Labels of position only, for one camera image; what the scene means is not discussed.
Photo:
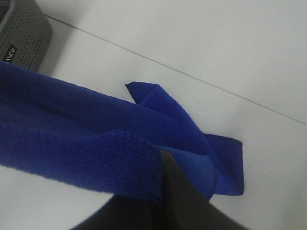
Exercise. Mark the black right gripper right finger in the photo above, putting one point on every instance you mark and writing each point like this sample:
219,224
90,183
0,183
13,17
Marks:
185,208

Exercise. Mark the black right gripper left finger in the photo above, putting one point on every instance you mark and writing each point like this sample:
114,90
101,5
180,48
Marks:
123,213

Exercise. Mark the blue microfibre towel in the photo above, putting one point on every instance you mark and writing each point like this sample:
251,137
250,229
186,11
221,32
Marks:
72,134

